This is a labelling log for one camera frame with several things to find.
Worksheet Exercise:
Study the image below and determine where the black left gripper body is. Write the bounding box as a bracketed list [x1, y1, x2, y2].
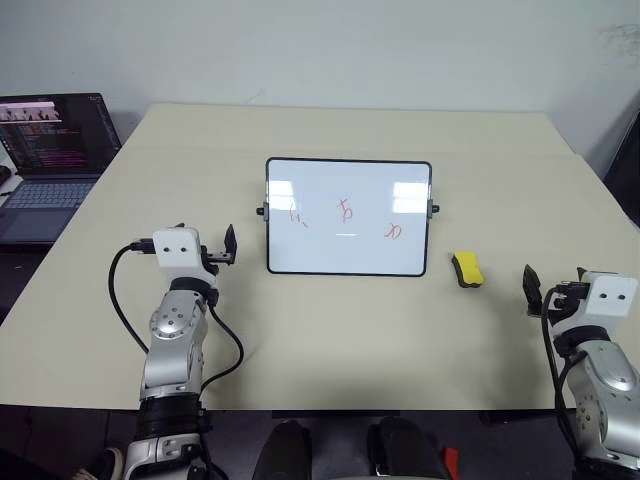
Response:
[199, 244, 236, 275]

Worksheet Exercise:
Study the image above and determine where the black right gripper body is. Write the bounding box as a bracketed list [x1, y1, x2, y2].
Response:
[542, 281, 592, 322]

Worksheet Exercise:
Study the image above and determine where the yellow and black eraser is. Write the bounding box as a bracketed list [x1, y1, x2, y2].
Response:
[450, 250, 485, 291]

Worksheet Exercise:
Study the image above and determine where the black-framed tabletop whiteboard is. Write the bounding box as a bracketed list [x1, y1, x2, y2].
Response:
[255, 157, 442, 277]

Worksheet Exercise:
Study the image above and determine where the open dark laptop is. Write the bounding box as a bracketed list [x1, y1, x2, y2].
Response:
[0, 92, 124, 247]

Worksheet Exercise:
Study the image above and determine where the dark rounded shape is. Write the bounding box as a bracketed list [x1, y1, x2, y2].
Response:
[251, 419, 315, 480]

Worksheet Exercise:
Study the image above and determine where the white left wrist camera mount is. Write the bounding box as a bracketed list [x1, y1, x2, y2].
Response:
[151, 227, 202, 282]

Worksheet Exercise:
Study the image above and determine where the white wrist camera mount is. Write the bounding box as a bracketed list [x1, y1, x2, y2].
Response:
[151, 227, 202, 282]
[581, 270, 640, 318]

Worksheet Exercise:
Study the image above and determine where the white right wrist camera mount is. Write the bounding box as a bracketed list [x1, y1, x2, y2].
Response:
[581, 270, 640, 318]

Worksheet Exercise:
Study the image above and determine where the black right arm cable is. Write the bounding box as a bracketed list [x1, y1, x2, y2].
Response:
[540, 286, 581, 454]

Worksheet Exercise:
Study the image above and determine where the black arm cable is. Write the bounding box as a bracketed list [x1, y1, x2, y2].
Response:
[540, 286, 581, 454]
[108, 239, 246, 397]

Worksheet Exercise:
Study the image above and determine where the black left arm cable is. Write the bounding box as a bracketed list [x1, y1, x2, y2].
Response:
[108, 239, 246, 397]

